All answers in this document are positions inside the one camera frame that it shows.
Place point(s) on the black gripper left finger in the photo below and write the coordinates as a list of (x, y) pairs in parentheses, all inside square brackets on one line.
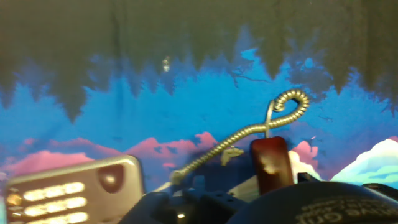
[(205, 208)]

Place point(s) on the landscape print table cloth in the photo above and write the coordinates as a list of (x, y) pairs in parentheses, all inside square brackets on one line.
[(199, 102)]

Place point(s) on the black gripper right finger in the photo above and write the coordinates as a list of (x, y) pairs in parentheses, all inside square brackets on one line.
[(308, 178)]

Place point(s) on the maroon telephone handset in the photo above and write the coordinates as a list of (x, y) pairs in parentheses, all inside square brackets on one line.
[(270, 155)]

